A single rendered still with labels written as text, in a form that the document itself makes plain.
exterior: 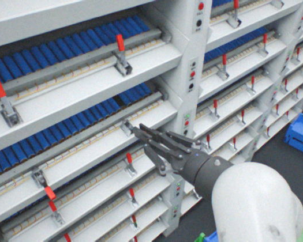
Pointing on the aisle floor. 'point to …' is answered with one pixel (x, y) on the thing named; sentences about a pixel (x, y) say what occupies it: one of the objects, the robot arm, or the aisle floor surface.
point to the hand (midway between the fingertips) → (145, 134)
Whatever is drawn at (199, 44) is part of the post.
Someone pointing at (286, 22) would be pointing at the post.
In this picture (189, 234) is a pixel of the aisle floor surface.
